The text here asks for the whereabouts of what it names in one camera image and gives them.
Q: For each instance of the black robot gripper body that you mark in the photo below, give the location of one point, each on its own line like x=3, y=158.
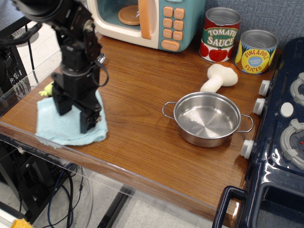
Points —
x=79, y=88

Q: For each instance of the yellow sponge corner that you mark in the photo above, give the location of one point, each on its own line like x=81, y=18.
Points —
x=21, y=223

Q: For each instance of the dark blue toy stove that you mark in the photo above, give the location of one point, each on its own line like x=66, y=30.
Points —
x=274, y=193

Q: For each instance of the stainless steel pot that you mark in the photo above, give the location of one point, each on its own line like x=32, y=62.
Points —
x=207, y=119

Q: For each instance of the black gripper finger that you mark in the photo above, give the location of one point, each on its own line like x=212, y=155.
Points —
x=62, y=104
x=88, y=120

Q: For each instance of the white stove knob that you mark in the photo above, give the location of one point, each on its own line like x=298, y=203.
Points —
x=259, y=105
x=264, y=88
x=246, y=148

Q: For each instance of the white stove knob top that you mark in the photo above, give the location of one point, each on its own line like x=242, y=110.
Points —
x=264, y=88

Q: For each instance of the tomato sauce can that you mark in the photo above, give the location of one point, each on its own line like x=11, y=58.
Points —
x=219, y=34

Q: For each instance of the toy microwave teal and cream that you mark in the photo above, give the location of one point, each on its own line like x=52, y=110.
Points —
x=168, y=25

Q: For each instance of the pineapple slices can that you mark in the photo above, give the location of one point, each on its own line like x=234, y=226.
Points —
x=256, y=50

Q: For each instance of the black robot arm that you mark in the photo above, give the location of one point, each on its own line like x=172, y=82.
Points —
x=75, y=31

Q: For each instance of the plush mushroom toy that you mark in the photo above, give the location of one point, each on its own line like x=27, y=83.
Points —
x=220, y=74

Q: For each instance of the black metal frame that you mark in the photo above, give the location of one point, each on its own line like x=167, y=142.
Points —
x=27, y=181

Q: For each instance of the spoon with green handle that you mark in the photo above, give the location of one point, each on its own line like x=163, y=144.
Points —
x=100, y=60

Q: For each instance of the white stove knob bottom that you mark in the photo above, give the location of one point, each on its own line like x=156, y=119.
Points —
x=246, y=148

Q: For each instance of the light blue napkin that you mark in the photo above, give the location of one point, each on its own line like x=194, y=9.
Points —
x=65, y=129

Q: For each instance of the white stove knob middle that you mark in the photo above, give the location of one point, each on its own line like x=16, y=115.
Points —
x=259, y=105

